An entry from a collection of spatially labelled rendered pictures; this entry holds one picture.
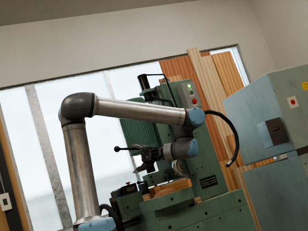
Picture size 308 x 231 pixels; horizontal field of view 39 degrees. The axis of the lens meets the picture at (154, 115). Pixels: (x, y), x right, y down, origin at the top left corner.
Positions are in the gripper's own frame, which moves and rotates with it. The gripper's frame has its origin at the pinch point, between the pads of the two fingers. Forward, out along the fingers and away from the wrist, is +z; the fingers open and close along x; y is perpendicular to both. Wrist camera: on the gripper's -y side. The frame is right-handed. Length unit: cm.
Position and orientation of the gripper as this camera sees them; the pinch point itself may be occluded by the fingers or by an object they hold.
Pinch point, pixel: (131, 159)
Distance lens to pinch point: 235.6
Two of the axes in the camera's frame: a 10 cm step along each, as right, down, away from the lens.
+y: -3.9, -2.4, -8.9
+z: -9.2, 1.8, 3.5
